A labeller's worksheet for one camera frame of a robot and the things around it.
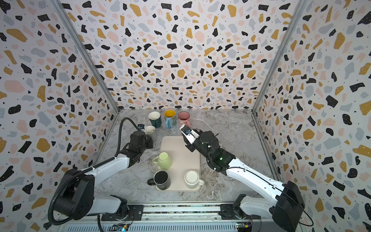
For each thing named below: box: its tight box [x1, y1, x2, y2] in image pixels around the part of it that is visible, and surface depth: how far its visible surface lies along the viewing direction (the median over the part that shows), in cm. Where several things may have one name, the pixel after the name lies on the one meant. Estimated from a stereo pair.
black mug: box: [146, 170, 172, 190], surface depth 78 cm
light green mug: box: [152, 151, 173, 170], surface depth 86 cm
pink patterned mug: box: [177, 111, 191, 128], surface depth 105 cm
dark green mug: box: [148, 111, 162, 128], surface depth 106 cm
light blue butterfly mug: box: [164, 109, 178, 129], surface depth 106 cm
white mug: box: [184, 170, 205, 189], surface depth 80 cm
